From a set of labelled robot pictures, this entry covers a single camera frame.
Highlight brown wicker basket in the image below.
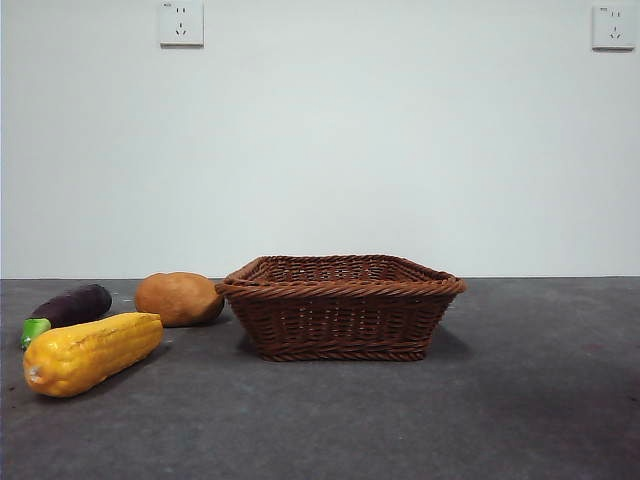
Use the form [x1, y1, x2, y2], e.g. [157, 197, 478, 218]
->
[214, 254, 468, 363]

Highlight brown potato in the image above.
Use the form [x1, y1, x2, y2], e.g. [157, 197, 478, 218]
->
[134, 271, 225, 329]

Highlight purple eggplant with green stem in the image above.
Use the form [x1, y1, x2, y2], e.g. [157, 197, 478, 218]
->
[19, 283, 113, 351]

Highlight yellow corn cob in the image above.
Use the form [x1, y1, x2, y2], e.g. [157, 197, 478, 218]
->
[22, 311, 165, 399]

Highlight white wall socket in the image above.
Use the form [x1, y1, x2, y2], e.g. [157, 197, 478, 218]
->
[159, 0, 205, 49]
[591, 5, 629, 51]

